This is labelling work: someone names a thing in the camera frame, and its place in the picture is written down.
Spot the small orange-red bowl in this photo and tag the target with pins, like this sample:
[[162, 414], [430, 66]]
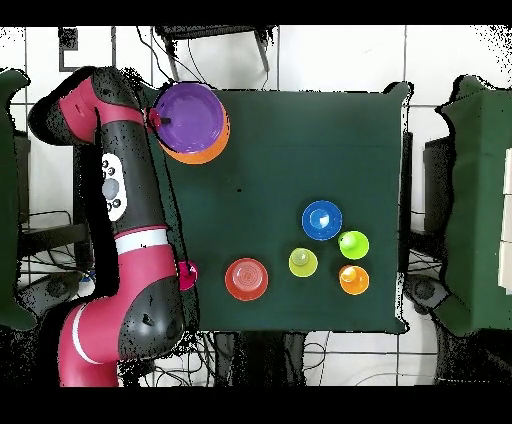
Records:
[[246, 278]]

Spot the purple bowl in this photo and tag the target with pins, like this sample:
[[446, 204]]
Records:
[[192, 116]]

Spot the dark green tablecloth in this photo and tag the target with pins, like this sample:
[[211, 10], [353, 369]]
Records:
[[300, 140]]

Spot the black chair with legs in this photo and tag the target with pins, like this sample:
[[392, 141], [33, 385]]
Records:
[[200, 31]]

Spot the green cloth side table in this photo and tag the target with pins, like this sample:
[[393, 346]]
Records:
[[472, 200], [8, 200]]

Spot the black metal frame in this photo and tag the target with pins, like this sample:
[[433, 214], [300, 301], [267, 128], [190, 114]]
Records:
[[407, 200], [52, 238]]

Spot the large orange bowl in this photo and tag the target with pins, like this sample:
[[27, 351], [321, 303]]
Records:
[[216, 150]]

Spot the blue bowl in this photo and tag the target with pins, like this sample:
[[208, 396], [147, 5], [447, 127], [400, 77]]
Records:
[[320, 220]]

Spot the light green cup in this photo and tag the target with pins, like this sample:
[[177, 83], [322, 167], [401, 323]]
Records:
[[356, 248]]

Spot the yellow cup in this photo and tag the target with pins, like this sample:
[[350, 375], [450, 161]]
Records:
[[303, 264]]

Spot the orange cup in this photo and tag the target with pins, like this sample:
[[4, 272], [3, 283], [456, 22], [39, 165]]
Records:
[[354, 282]]

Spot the red cup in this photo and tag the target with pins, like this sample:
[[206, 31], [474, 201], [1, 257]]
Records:
[[190, 278]]

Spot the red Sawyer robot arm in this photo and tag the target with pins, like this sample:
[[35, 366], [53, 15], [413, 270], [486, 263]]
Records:
[[136, 280]]

